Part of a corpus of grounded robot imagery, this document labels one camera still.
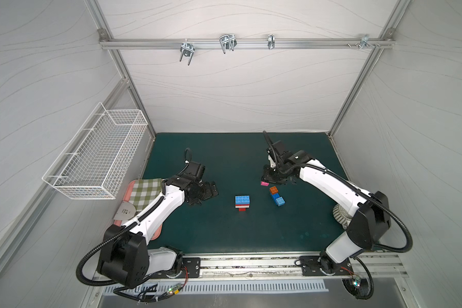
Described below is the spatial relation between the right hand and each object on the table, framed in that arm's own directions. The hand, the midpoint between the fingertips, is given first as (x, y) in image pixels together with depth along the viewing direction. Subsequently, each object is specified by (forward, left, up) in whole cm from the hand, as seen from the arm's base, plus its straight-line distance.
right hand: (263, 178), depth 83 cm
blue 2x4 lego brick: (-2, -7, -13) cm, 15 cm away
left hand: (-7, +23, -5) cm, 25 cm away
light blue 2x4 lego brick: (-8, +9, -6) cm, 13 cm away
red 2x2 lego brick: (-9, +9, -14) cm, 19 cm away
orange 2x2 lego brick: (+1, -6, -12) cm, 14 cm away
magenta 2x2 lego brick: (-3, 0, 0) cm, 3 cm away
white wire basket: (-8, +63, +17) cm, 66 cm away
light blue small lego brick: (-5, -9, -12) cm, 16 cm away
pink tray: (-6, +66, -13) cm, 67 cm away
